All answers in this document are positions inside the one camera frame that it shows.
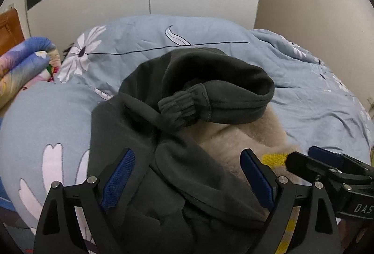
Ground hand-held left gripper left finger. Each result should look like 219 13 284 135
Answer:
33 148 135 254

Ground beige fleece garment yellow trim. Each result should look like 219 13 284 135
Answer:
194 104 310 254

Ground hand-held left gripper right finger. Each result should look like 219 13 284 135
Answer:
240 148 343 254

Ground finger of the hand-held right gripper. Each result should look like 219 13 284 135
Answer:
286 151 340 185
308 145 374 178

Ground light blue floral duvet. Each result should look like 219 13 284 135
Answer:
0 16 374 254

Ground colourful printed blanket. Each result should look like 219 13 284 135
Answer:
0 37 62 111

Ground dark grey sweatpants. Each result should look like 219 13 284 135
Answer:
87 48 276 254

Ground wooden headboard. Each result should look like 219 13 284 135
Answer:
0 9 26 56

